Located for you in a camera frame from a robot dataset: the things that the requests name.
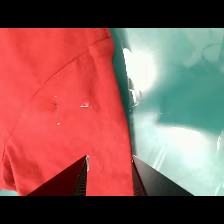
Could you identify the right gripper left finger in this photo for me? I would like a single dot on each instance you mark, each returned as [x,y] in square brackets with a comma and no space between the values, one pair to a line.
[71,180]

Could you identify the red T-shirt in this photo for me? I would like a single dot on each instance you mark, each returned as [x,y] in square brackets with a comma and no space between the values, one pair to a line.
[63,100]

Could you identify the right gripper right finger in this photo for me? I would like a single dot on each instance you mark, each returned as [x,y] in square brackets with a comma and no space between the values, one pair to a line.
[151,181]

